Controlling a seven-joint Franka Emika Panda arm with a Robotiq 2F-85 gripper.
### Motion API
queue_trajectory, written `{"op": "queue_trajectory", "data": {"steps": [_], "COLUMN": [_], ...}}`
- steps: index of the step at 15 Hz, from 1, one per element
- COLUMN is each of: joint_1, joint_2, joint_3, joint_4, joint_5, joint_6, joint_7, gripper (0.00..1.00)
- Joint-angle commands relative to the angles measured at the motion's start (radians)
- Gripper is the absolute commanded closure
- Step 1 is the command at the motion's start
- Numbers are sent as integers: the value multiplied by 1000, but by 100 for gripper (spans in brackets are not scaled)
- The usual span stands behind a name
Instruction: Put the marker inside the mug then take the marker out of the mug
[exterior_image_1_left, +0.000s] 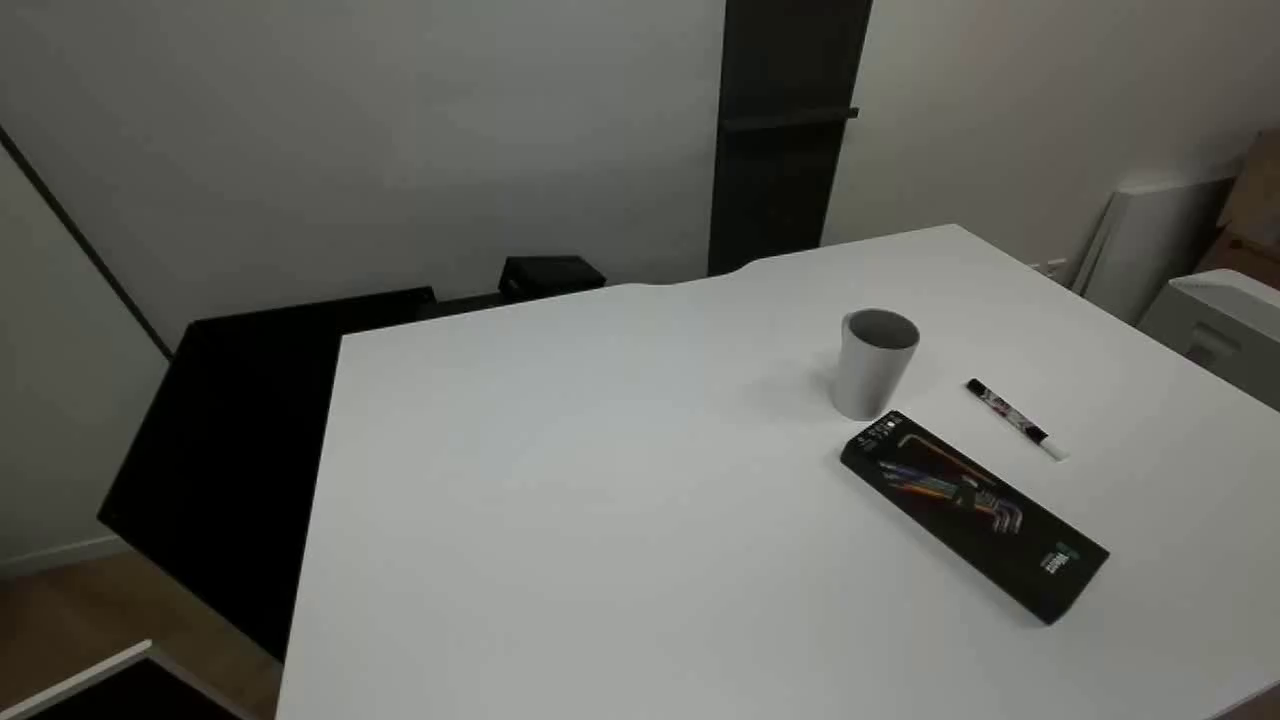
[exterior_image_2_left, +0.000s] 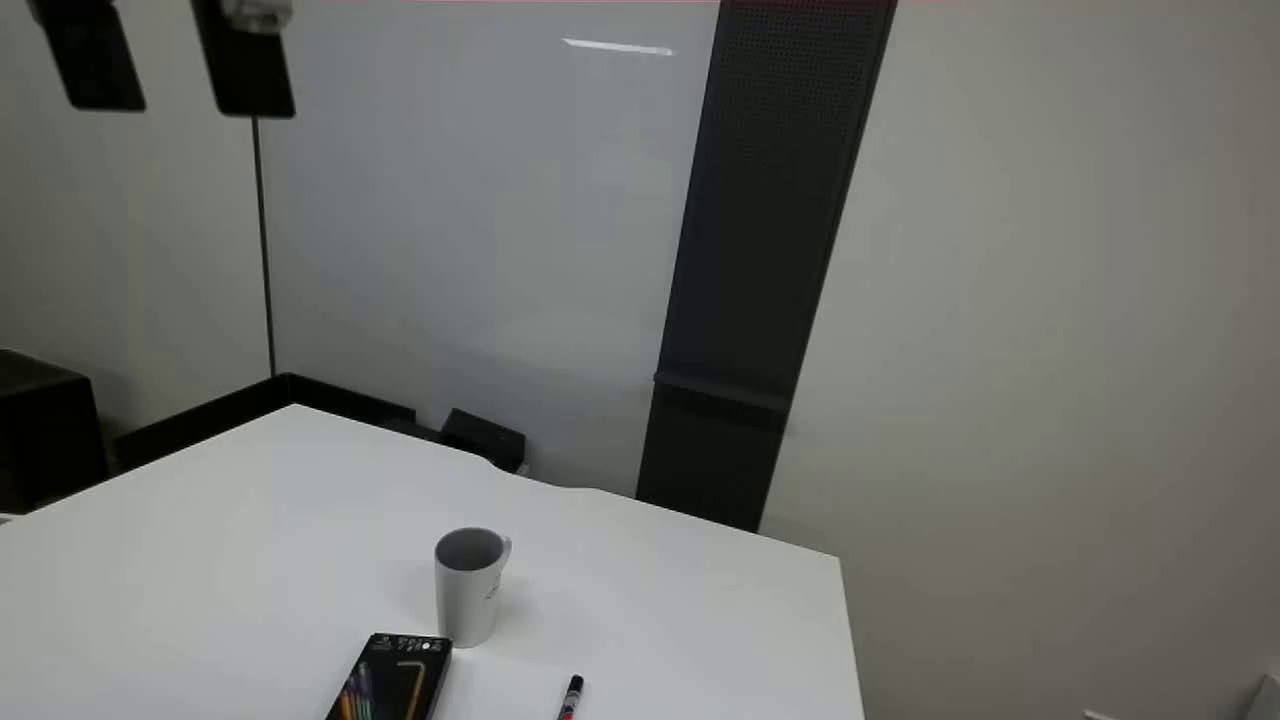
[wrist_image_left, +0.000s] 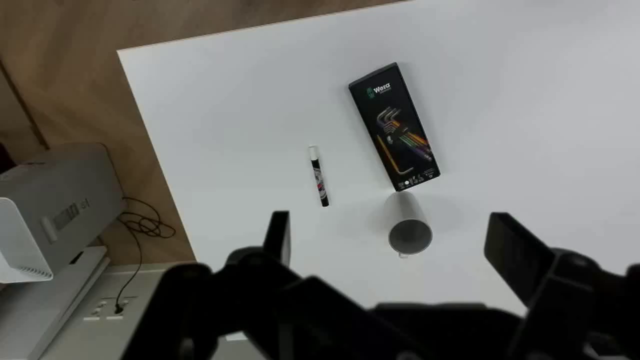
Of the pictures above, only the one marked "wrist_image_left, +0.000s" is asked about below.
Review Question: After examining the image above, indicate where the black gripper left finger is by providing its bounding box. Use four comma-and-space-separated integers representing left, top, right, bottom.
264, 211, 293, 267

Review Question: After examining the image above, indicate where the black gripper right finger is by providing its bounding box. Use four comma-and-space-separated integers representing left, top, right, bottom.
485, 213, 556, 307

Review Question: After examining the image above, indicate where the black and white marker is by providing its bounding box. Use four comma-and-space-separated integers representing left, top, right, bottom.
308, 146, 330, 207

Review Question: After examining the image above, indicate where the black hex key set box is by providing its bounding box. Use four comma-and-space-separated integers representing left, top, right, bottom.
348, 62, 440, 192

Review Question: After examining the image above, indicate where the white mug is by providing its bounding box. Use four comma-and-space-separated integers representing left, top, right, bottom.
387, 192, 435, 256

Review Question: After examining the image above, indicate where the white printer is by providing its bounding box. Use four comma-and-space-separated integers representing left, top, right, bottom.
0, 142, 127, 284

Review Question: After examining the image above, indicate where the black cable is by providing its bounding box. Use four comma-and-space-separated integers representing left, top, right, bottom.
114, 195, 178, 316

